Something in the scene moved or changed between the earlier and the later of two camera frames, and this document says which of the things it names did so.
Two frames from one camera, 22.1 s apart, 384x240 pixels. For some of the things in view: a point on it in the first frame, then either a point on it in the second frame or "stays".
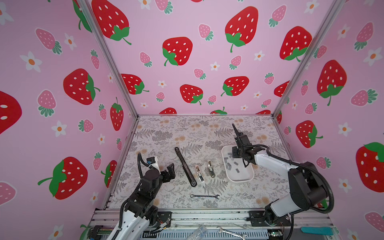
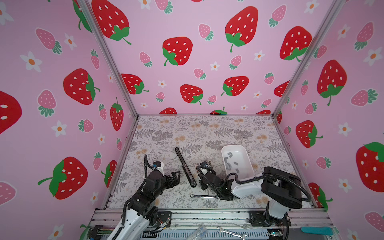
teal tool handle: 318,230 stays
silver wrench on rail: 243,236 stays
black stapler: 185,169 stays
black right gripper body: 237,152 to 202,184
